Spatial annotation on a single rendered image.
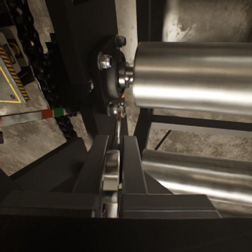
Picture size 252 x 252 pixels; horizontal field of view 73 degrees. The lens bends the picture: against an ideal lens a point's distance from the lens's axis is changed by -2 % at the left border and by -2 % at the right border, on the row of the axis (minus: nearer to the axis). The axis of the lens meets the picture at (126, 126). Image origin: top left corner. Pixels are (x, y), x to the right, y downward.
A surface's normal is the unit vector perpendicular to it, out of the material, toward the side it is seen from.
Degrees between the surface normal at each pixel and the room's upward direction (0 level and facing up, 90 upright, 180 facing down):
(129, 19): 0
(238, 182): 53
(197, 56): 59
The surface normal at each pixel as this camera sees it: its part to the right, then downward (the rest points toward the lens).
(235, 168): -0.09, -0.70
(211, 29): -0.23, 0.67
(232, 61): -0.20, -0.18
